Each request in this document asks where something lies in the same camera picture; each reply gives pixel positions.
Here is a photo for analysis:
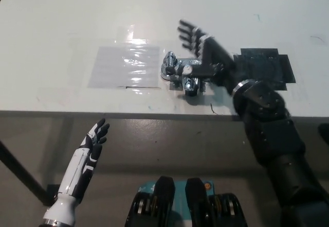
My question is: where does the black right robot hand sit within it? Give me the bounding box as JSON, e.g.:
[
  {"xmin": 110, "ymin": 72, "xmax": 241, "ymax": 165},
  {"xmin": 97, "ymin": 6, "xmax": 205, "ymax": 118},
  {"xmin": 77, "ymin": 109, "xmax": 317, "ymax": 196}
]
[{"xmin": 165, "ymin": 19, "xmax": 254, "ymax": 94}]

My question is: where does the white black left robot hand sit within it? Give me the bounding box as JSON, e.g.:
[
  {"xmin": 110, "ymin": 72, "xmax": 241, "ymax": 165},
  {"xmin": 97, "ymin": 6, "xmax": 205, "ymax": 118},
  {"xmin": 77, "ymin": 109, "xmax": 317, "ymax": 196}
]
[{"xmin": 42, "ymin": 118, "xmax": 111, "ymax": 224}]

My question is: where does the chrome faucet body with spout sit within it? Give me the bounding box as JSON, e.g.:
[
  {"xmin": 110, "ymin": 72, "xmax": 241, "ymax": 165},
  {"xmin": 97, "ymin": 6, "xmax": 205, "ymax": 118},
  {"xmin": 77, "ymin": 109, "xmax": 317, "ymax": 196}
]
[{"xmin": 159, "ymin": 58, "xmax": 207, "ymax": 97}]

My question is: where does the black teal robot torso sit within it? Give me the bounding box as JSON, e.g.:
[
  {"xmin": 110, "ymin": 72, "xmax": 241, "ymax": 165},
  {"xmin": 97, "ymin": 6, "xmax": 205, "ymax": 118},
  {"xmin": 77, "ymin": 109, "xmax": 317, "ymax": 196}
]
[{"xmin": 124, "ymin": 176, "xmax": 246, "ymax": 227}]

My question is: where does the black tape patch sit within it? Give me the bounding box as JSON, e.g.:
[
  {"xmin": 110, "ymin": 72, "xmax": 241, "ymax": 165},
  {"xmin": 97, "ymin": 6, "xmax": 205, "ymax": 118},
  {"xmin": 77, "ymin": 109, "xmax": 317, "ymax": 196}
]
[{"xmin": 232, "ymin": 48, "xmax": 296, "ymax": 92}]

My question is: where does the black diagonal table leg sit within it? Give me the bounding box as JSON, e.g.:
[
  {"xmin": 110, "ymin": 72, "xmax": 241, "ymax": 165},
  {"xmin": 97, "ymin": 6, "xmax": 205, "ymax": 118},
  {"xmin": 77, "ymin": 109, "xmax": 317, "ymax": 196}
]
[{"xmin": 0, "ymin": 139, "xmax": 61, "ymax": 208}]

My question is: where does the clear plastic tape patch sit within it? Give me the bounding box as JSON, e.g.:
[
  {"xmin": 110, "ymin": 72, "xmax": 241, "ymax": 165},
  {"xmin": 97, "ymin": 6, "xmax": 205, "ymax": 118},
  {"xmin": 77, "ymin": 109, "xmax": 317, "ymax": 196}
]
[{"xmin": 87, "ymin": 46, "xmax": 161, "ymax": 89}]

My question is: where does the chrome knob-side faucet handle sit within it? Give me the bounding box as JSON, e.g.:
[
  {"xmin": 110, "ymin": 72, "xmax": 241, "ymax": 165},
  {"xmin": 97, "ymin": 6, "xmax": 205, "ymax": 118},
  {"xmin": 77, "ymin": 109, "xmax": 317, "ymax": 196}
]
[{"xmin": 162, "ymin": 51, "xmax": 178, "ymax": 69}]

